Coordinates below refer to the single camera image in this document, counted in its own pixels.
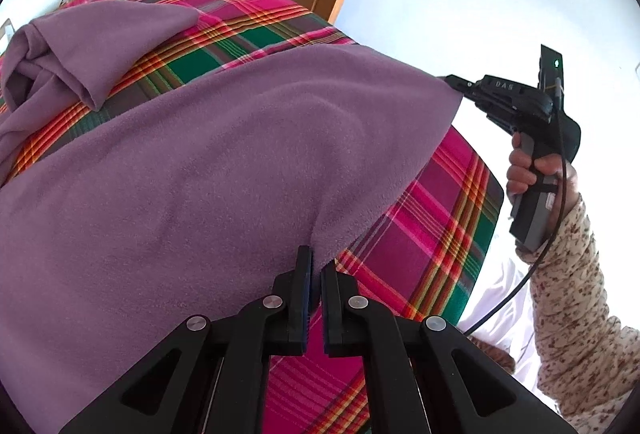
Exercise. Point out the purple fleece garment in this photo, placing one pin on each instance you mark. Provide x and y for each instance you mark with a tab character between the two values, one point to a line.
200	174

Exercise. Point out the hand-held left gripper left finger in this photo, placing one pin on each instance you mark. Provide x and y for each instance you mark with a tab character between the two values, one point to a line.
304	304

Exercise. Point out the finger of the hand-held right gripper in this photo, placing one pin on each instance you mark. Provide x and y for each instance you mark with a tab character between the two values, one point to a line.
477	103
460	83

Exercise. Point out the plaid bed sheet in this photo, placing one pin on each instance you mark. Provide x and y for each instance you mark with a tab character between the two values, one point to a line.
440	234

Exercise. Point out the white cloth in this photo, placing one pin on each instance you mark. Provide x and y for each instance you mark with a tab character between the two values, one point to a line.
510	314

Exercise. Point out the person's right hand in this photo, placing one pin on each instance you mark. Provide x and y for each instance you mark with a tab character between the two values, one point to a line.
520	174

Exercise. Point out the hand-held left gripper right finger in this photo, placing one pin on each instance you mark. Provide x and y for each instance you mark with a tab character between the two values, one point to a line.
327	309

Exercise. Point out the person's right forearm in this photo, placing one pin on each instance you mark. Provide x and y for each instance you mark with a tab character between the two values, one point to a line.
575	314

